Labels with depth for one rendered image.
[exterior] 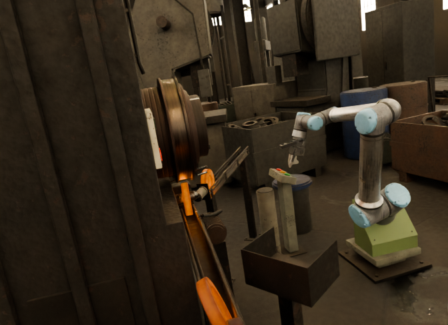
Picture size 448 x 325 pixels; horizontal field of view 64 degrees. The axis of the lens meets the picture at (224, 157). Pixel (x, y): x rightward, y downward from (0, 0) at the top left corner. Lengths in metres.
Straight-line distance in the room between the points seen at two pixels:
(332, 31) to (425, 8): 1.86
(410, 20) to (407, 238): 4.32
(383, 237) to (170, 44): 3.04
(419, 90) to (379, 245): 3.07
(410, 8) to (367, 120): 4.59
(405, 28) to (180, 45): 3.46
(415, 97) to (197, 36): 2.81
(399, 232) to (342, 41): 3.26
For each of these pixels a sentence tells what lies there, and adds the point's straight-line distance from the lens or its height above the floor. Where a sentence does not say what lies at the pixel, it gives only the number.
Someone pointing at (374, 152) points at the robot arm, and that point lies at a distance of 1.91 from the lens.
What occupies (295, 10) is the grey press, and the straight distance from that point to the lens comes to 5.08.
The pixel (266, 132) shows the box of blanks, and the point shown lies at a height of 0.67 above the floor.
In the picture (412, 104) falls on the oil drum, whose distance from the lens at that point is 5.11.
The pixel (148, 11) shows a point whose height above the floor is 2.14.
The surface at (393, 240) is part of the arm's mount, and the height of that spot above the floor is 0.20.
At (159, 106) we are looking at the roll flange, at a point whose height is 1.24.
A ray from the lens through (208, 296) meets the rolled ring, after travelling 1.00.
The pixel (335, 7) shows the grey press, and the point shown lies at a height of 1.96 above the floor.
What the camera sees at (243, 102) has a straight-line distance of 6.11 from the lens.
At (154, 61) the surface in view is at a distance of 4.32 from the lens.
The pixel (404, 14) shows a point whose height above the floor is 1.80.
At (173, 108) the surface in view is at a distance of 1.41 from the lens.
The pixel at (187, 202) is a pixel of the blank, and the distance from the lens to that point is 1.61.
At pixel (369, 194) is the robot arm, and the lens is 2.08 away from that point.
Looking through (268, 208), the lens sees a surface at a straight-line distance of 2.46.
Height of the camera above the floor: 1.32
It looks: 13 degrees down
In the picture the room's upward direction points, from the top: 9 degrees counter-clockwise
